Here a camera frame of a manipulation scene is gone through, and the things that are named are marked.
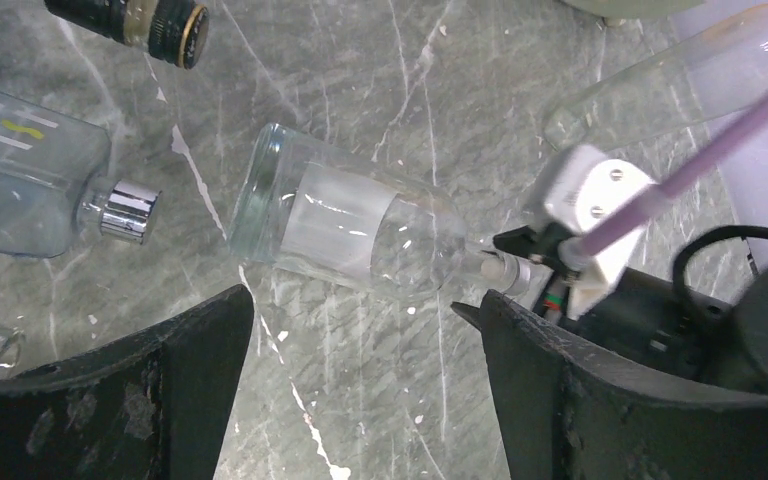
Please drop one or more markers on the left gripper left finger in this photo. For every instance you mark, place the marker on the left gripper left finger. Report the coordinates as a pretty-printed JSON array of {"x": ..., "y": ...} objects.
[{"x": 154, "y": 404}]

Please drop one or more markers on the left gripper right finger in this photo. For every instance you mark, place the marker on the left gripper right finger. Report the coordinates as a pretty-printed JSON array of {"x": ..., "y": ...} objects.
[{"x": 570, "y": 409}]

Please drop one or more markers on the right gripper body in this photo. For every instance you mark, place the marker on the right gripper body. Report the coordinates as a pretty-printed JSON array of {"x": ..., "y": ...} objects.
[{"x": 666, "y": 326}]

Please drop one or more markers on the clear glass bottle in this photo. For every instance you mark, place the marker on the clear glass bottle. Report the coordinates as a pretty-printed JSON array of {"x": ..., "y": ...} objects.
[{"x": 717, "y": 72}]

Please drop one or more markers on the dark small bottle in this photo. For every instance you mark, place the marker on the dark small bottle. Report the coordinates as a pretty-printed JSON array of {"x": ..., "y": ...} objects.
[{"x": 173, "y": 31}]

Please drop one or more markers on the blue plastic water bottle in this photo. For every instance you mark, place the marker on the blue plastic water bottle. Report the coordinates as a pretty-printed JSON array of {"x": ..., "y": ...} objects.
[{"x": 55, "y": 184}]

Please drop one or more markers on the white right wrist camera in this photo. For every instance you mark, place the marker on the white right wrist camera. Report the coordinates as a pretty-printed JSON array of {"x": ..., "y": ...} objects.
[{"x": 574, "y": 193}]

